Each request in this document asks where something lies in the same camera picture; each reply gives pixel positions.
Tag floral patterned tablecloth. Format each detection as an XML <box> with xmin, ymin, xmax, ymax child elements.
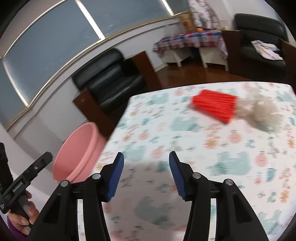
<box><xmin>93</xmin><ymin>82</ymin><xmax>295</xmax><ymax>240</ymax></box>

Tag brown paper bag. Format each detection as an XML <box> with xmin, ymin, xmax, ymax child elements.
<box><xmin>179</xmin><ymin>13</ymin><xmax>196</xmax><ymax>33</ymax></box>

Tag red foam fruit net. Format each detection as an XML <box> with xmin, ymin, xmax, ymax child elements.
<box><xmin>190</xmin><ymin>89</ymin><xmax>238</xmax><ymax>124</ymax></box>

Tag left black leather armchair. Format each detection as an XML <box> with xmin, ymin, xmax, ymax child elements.
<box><xmin>71</xmin><ymin>48</ymin><xmax>162</xmax><ymax>137</ymax></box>

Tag black leather armchair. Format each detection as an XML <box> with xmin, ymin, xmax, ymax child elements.
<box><xmin>71</xmin><ymin>48</ymin><xmax>162</xmax><ymax>137</ymax></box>
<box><xmin>222</xmin><ymin>13</ymin><xmax>295</xmax><ymax>85</ymax></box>

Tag orange fruit on table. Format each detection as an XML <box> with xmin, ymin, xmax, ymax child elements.
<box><xmin>196</xmin><ymin>28</ymin><xmax>205</xmax><ymax>33</ymax></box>

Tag left hand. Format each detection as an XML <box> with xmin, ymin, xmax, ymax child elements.
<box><xmin>7</xmin><ymin>201</ymin><xmax>39</xmax><ymax>240</ymax></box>

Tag right black leather armchair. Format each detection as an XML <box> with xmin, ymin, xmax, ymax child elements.
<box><xmin>222</xmin><ymin>13</ymin><xmax>295</xmax><ymax>85</ymax></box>

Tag floral padded jacket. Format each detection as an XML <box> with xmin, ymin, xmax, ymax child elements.
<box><xmin>188</xmin><ymin>0</ymin><xmax>220</xmax><ymax>30</ymax></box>

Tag plaid covered side table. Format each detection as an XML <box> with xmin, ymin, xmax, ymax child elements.
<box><xmin>152</xmin><ymin>30</ymin><xmax>229</xmax><ymax>71</ymax></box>

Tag cloth on right armchair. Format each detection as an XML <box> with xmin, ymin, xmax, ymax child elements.
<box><xmin>251</xmin><ymin>40</ymin><xmax>283</xmax><ymax>61</ymax></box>

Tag clear crumpled plastic bag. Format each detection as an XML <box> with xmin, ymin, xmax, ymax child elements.
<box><xmin>235</xmin><ymin>91</ymin><xmax>283</xmax><ymax>132</ymax></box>

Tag pink plastic bucket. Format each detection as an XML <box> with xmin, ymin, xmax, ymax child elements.
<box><xmin>53</xmin><ymin>122</ymin><xmax>106</xmax><ymax>183</ymax></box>

